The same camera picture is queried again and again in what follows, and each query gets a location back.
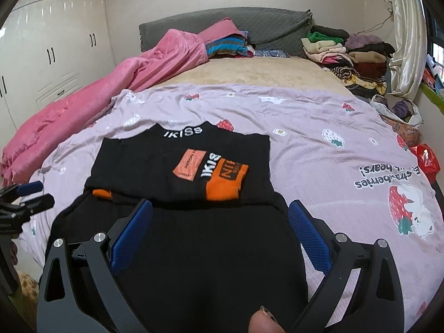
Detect cloth bag of clothes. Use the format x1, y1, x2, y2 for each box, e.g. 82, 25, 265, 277
369, 94, 424, 147

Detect red plastic bag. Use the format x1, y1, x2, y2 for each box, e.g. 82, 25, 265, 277
410, 143, 441, 183

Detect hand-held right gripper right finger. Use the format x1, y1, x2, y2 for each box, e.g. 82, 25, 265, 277
288, 199, 406, 333

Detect lilac strawberry print quilt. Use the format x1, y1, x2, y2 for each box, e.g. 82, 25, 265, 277
17, 83, 442, 333

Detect window with metal grille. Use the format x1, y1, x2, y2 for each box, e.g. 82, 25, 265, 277
421, 0, 444, 95

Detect beige bed sheet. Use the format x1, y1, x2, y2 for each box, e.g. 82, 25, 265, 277
153, 55, 355, 95

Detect pink fleece blanket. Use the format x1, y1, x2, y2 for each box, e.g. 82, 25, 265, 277
0, 19, 241, 187

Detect pile of folded clothes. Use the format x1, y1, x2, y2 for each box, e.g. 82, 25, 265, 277
301, 25, 397, 99

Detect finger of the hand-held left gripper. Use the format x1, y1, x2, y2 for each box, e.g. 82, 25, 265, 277
21, 194, 56, 217
14, 181, 44, 195

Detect blue striped folded clothes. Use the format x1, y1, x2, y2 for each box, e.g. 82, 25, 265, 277
205, 34, 256, 59

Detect green window ledge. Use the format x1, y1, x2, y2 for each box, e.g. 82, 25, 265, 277
419, 82, 444, 107

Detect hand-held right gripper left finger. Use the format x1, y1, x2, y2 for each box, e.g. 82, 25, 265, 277
36, 198, 153, 333

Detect white wardrobe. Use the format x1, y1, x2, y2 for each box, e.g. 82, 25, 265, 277
0, 0, 117, 148

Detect person's right hand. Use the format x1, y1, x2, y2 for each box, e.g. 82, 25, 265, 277
248, 306, 287, 333

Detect beige fuzzy cloth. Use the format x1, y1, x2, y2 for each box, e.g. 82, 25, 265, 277
16, 272, 40, 301

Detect dark floral cloth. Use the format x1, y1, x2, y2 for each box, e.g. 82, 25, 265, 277
254, 49, 291, 58

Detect cream satin curtain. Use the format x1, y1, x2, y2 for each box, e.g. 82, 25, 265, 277
384, 0, 428, 102

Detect black sweater with orange cuffs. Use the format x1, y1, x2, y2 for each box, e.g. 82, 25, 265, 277
45, 121, 310, 333

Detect grey quilted headboard cover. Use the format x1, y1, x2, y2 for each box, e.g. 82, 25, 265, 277
139, 7, 313, 58

